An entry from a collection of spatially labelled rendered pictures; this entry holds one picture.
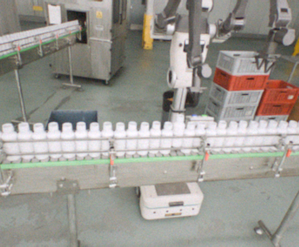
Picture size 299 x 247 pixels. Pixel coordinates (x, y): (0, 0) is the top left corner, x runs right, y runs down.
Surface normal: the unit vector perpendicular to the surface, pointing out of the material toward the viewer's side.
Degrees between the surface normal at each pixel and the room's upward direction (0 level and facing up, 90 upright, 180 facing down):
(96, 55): 90
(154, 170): 90
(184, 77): 90
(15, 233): 0
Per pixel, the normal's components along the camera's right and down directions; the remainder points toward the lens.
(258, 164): 0.18, 0.49
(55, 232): 0.09, -0.87
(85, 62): -0.13, 0.47
